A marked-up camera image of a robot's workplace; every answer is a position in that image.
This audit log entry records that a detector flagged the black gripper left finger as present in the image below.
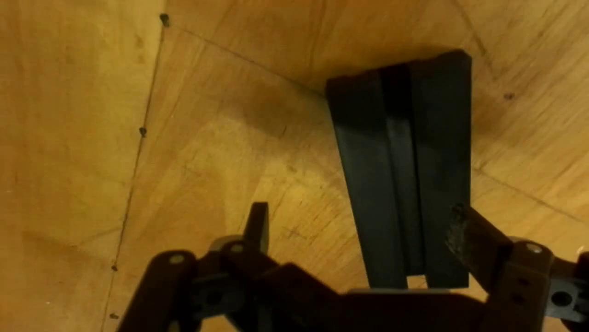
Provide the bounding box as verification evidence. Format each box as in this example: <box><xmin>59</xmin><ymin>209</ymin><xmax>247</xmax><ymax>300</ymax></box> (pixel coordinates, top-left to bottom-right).
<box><xmin>118</xmin><ymin>202</ymin><xmax>363</xmax><ymax>332</ymax></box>

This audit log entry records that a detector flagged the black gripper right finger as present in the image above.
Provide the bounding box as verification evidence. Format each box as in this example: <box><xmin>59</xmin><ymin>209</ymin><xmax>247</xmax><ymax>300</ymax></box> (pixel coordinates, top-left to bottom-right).
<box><xmin>446</xmin><ymin>204</ymin><xmax>589</xmax><ymax>332</ymax></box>

